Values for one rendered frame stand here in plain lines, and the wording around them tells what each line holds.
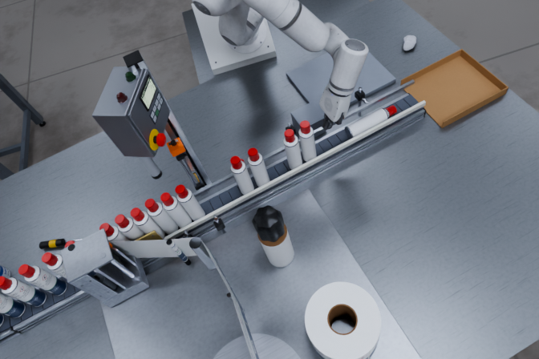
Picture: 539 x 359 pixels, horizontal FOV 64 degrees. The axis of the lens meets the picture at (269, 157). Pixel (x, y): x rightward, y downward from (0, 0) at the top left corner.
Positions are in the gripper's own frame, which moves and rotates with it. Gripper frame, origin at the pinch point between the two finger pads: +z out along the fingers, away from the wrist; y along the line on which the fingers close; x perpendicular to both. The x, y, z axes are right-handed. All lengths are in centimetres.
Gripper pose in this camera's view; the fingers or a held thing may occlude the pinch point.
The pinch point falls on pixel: (328, 123)
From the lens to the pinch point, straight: 151.1
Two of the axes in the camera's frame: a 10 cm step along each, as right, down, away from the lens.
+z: -1.5, 6.7, 7.2
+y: 4.4, 7.0, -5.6
